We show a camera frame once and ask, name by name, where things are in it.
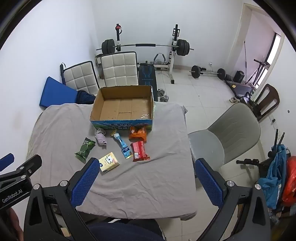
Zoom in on orange snack packet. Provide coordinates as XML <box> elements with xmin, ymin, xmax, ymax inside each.
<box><xmin>128</xmin><ymin>126</ymin><xmax>147</xmax><ymax>143</ymax></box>

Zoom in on blue foam mat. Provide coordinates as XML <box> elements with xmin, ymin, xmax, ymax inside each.
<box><xmin>39</xmin><ymin>76</ymin><xmax>78</xmax><ymax>109</ymax></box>

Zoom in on large white padded chair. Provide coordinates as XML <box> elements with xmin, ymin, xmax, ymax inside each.
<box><xmin>100</xmin><ymin>51</ymin><xmax>139</xmax><ymax>88</ymax></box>

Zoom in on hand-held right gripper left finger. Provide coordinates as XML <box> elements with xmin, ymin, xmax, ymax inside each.
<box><xmin>23</xmin><ymin>158</ymin><xmax>100</xmax><ymax>241</ymax></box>

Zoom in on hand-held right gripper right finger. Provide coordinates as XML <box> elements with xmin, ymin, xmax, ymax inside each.
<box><xmin>195</xmin><ymin>158</ymin><xmax>271</xmax><ymax>241</ymax></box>

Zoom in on dark blue cloth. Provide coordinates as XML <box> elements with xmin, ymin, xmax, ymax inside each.
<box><xmin>76</xmin><ymin>90</ymin><xmax>96</xmax><ymax>105</ymax></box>

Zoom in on black handlebar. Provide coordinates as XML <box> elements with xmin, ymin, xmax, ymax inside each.
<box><xmin>236</xmin><ymin>159</ymin><xmax>269</xmax><ymax>168</ymax></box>

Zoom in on long barbell with black plates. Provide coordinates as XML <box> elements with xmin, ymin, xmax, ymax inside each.
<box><xmin>96</xmin><ymin>39</ymin><xmax>195</xmax><ymax>57</ymax></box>

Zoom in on small white padded chair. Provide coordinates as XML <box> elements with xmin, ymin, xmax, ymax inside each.
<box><xmin>62</xmin><ymin>61</ymin><xmax>100</xmax><ymax>96</ymax></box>

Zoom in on window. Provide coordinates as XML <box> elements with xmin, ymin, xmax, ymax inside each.
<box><xmin>265</xmin><ymin>32</ymin><xmax>285</xmax><ymax>67</ymax></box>

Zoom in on white barbell rack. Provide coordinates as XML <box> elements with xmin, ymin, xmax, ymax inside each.
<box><xmin>114</xmin><ymin>23</ymin><xmax>182</xmax><ymax>84</ymax></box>

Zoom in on blue white tube packet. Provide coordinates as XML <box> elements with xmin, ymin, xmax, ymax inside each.
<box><xmin>110</xmin><ymin>130</ymin><xmax>133</xmax><ymax>160</ymax></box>

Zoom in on orange plastic bag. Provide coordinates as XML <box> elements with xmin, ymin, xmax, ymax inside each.
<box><xmin>281</xmin><ymin>156</ymin><xmax>296</xmax><ymax>207</ymax></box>

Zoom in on black folded stand legs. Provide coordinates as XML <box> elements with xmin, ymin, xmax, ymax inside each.
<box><xmin>268</xmin><ymin>128</ymin><xmax>286</xmax><ymax>158</ymax></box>

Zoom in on person's dark trousers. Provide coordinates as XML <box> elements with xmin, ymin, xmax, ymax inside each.
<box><xmin>87</xmin><ymin>218</ymin><xmax>167</xmax><ymax>241</ymax></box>

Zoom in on black treadmill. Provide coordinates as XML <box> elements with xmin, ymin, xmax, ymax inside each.
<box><xmin>225</xmin><ymin>80</ymin><xmax>255</xmax><ymax>98</ymax></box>

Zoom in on black blue weight bench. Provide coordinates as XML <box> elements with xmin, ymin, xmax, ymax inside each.
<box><xmin>138</xmin><ymin>62</ymin><xmax>159</xmax><ymax>102</ymax></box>

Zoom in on grey plastic chair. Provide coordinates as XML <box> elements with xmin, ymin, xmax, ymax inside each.
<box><xmin>188</xmin><ymin>103</ymin><xmax>261</xmax><ymax>183</ymax></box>

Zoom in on red snack packet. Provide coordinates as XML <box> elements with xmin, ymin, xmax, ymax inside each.
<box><xmin>130</xmin><ymin>141</ymin><xmax>151</xmax><ymax>162</ymax></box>

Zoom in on blue jacket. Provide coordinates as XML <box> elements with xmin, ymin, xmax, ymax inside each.
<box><xmin>258</xmin><ymin>145</ymin><xmax>289</xmax><ymax>209</ymax></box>

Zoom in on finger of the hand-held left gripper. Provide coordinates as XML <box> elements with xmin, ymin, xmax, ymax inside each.
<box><xmin>0</xmin><ymin>153</ymin><xmax>15</xmax><ymax>172</ymax></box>
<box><xmin>0</xmin><ymin>154</ymin><xmax>42</xmax><ymax>183</ymax></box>

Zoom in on pale purple sock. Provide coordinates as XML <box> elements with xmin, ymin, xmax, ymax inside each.
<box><xmin>94</xmin><ymin>127</ymin><xmax>108</xmax><ymax>146</ymax></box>

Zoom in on green snack packet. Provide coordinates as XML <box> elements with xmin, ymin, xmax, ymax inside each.
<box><xmin>74</xmin><ymin>137</ymin><xmax>96</xmax><ymax>162</ymax></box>

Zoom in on cardboard box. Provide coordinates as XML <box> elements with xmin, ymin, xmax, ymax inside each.
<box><xmin>90</xmin><ymin>85</ymin><xmax>154</xmax><ymax>135</ymax></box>

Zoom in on dark wooden chair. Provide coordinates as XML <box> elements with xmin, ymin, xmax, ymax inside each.
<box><xmin>251</xmin><ymin>84</ymin><xmax>280</xmax><ymax>121</ymax></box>

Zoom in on thin black pole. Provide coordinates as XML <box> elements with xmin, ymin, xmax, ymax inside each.
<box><xmin>243</xmin><ymin>41</ymin><xmax>248</xmax><ymax>79</ymax></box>

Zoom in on black speaker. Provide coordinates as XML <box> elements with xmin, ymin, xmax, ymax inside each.
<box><xmin>232</xmin><ymin>71</ymin><xmax>245</xmax><ymax>83</ymax></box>

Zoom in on short barbell with black plates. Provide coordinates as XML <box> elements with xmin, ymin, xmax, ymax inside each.
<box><xmin>188</xmin><ymin>65</ymin><xmax>226</xmax><ymax>81</ymax></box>

